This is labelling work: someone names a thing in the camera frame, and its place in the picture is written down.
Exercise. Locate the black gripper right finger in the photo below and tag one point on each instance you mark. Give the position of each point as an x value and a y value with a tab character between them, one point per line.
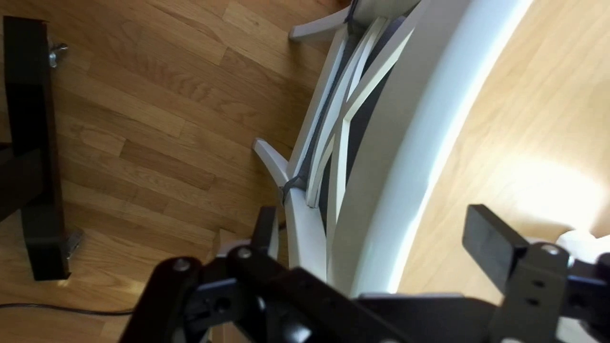
492	245

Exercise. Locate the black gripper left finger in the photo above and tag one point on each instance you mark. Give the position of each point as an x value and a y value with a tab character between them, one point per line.
266	233

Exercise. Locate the black stand frame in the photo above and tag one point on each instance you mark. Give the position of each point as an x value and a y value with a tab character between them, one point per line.
29	168

